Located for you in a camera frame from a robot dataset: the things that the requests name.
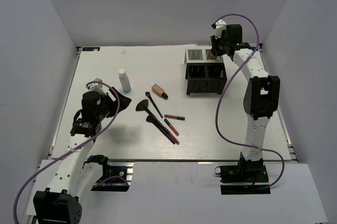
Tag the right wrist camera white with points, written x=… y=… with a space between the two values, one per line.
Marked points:
x=219 y=27

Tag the red black lip liner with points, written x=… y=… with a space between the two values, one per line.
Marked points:
x=171 y=127

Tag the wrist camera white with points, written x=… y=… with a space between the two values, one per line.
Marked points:
x=96 y=86
x=219 y=27

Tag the red black lip pencil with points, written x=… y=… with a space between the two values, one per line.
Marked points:
x=175 y=117

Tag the beige foundation bottle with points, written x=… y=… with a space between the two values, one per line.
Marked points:
x=159 y=91

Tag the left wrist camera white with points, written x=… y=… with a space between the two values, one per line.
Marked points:
x=96 y=86

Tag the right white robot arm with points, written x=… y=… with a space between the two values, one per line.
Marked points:
x=260 y=101

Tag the thin black makeup brush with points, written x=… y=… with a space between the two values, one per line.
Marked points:
x=148 y=95

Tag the blue label sticker left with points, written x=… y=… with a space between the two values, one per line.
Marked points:
x=91 y=49

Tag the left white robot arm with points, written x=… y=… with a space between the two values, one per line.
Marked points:
x=59 y=201

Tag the white bottle blue liquid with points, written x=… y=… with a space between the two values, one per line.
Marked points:
x=125 y=83

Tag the white makeup organizer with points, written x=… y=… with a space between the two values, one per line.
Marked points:
x=199 y=55

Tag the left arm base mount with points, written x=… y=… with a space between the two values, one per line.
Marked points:
x=117 y=177

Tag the black makeup organizer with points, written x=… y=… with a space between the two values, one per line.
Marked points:
x=205 y=78

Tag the black fan brush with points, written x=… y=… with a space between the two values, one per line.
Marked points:
x=143 y=106

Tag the small foundation bottle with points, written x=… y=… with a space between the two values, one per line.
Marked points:
x=211 y=56

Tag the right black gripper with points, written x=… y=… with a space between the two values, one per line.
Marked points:
x=214 y=43

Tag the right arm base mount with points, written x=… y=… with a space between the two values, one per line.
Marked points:
x=232 y=182

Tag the black powder brush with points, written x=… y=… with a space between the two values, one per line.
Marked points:
x=151 y=120

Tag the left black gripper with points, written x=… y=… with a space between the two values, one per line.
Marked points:
x=114 y=104

